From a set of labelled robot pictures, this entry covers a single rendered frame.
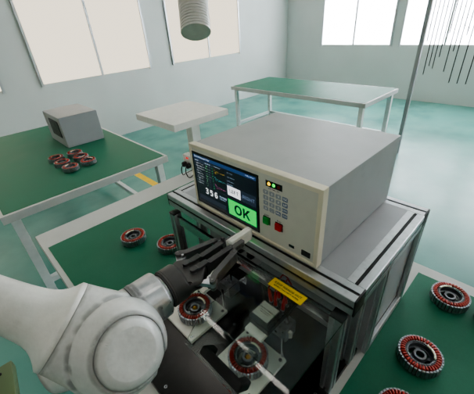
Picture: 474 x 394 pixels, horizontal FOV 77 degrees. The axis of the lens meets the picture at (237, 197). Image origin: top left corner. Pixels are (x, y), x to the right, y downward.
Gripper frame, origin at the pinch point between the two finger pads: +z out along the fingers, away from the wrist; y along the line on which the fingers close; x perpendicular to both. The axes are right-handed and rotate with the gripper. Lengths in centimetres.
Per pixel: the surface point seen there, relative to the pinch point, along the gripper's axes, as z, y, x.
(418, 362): 28, 38, -40
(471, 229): 234, 28, -118
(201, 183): 9.5, -25.5, 1.7
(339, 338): 5.7, 24.0, -18.1
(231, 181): 9.6, -12.2, 6.8
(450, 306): 54, 38, -40
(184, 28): 69, -108, 40
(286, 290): 3.8, 10.8, -11.6
